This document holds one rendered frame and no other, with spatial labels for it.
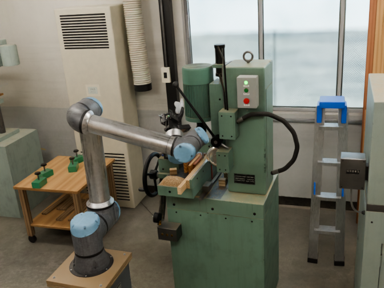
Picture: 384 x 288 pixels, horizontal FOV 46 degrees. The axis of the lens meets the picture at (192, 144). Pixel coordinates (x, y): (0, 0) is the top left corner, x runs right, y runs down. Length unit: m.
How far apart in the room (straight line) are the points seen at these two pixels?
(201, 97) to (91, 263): 1.05
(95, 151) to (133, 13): 1.74
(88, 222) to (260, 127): 1.01
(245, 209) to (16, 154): 2.47
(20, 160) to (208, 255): 2.26
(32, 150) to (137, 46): 1.47
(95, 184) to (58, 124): 2.32
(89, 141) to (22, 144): 2.14
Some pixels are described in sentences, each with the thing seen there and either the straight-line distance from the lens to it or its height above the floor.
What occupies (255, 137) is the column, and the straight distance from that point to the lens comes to 2.45.
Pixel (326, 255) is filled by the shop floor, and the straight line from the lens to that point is 3.55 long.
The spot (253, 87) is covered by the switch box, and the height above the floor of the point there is 1.43.
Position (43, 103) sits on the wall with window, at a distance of 4.71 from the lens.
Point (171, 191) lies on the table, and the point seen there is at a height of 0.87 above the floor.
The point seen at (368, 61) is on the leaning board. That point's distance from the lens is 3.59.
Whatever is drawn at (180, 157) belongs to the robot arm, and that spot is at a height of 1.23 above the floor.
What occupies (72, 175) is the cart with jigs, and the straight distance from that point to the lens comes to 3.81.
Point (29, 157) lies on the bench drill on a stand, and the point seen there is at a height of 0.49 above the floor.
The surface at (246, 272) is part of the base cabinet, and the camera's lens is 2.75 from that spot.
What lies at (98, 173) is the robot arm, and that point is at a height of 1.05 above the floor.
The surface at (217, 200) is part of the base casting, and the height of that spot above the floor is 0.79.
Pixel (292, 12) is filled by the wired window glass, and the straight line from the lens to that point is 3.75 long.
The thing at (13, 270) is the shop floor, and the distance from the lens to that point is 3.78.
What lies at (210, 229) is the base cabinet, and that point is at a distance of 2.65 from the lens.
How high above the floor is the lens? 1.97
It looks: 20 degrees down
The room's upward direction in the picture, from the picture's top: 4 degrees counter-clockwise
